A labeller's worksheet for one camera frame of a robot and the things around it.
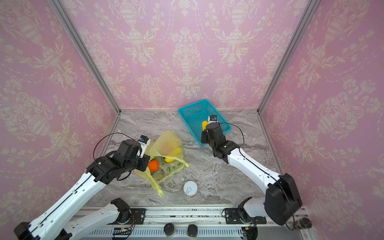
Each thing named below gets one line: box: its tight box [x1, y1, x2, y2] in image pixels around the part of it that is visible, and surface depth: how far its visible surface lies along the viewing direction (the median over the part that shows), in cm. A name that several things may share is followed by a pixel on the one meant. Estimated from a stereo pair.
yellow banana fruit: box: [164, 147, 182, 163], surface depth 93 cm
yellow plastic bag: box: [134, 130, 190, 198], surface depth 91 cm
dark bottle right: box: [294, 217, 313, 230], surface depth 65 cm
